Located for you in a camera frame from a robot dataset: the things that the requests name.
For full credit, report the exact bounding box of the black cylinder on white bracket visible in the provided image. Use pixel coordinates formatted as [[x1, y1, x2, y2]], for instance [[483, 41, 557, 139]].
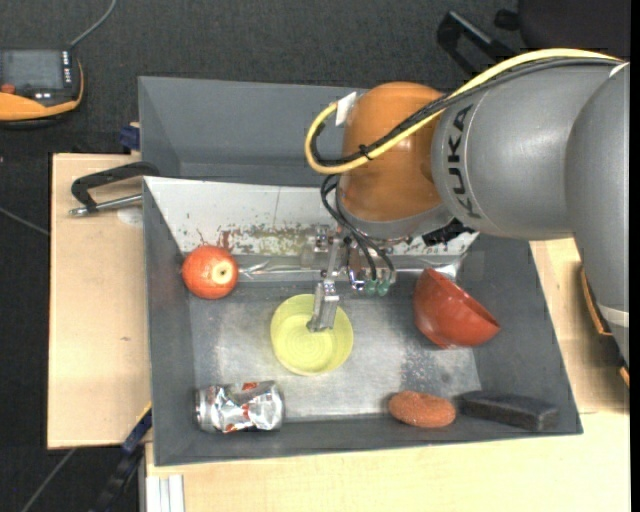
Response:
[[389, 220, 477, 254]]

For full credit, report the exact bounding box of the grey metal bin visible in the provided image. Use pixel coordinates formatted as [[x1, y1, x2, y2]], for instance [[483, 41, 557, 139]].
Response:
[[136, 75, 584, 467]]

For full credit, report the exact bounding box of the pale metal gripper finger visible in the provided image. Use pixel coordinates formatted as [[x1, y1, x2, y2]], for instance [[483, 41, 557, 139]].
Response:
[[306, 281, 328, 334], [318, 293, 341, 333]]

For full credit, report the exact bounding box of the red apple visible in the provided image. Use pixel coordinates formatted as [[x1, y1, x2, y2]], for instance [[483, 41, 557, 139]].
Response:
[[180, 243, 240, 301]]

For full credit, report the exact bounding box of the black sponge block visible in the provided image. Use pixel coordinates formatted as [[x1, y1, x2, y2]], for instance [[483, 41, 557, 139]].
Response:
[[456, 390, 561, 433]]

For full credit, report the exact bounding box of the crushed silver can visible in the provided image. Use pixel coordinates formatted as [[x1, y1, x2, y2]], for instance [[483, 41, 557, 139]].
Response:
[[194, 380, 287, 435]]

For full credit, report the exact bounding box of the yellow-green bowl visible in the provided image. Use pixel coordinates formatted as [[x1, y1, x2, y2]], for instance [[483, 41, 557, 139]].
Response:
[[269, 293, 355, 377]]

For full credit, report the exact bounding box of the orange round scouring pad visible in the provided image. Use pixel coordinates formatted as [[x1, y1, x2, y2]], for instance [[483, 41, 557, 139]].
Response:
[[387, 390, 458, 429]]

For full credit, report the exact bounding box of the red bowl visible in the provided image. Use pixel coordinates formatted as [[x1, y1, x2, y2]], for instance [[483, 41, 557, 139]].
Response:
[[411, 266, 502, 351]]

